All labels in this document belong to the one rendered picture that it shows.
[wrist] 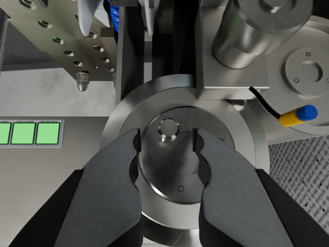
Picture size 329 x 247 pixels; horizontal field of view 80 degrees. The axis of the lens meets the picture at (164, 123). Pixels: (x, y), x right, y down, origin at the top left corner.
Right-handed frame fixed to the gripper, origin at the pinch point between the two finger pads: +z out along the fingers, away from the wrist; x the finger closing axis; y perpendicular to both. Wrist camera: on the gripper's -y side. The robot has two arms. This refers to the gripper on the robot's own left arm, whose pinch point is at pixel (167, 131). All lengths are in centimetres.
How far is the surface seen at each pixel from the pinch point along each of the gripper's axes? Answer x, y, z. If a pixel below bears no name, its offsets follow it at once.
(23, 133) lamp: -34, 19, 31
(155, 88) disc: -0.9, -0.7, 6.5
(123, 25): -4.2, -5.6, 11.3
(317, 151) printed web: 19.4, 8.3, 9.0
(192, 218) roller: 2.0, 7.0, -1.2
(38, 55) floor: -145, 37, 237
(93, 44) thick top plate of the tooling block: -13.5, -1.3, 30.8
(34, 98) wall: -157, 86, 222
